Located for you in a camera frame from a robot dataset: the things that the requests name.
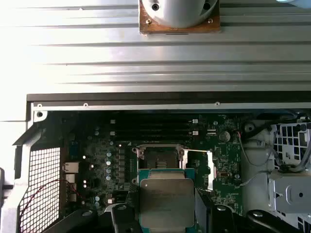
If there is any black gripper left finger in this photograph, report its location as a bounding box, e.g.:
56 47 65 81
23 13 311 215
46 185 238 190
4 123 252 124
42 184 141 233

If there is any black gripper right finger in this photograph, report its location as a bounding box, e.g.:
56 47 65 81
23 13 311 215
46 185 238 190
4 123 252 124
194 188 302 233

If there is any CPU with silver top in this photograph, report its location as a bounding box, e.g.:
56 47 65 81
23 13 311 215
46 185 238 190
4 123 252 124
137 167 196 233

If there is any CPU socket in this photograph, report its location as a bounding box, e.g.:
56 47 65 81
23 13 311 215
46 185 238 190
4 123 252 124
131 143 191 170

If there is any green motherboard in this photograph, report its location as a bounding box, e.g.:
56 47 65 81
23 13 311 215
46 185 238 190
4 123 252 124
60 111 243 216

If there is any metal drive cage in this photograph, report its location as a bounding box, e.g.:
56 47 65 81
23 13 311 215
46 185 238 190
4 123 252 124
267 116 311 233

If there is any silver coin cell battery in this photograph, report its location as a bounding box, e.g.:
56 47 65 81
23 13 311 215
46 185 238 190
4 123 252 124
219 130 231 143

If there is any black PC case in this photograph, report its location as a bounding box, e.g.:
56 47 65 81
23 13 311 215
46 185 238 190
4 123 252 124
0 91 311 233

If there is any thin red wire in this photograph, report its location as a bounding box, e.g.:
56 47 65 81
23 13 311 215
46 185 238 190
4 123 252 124
18 179 86 233

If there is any square brown base plate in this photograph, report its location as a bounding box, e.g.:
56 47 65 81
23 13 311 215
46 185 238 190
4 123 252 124
138 0 221 35

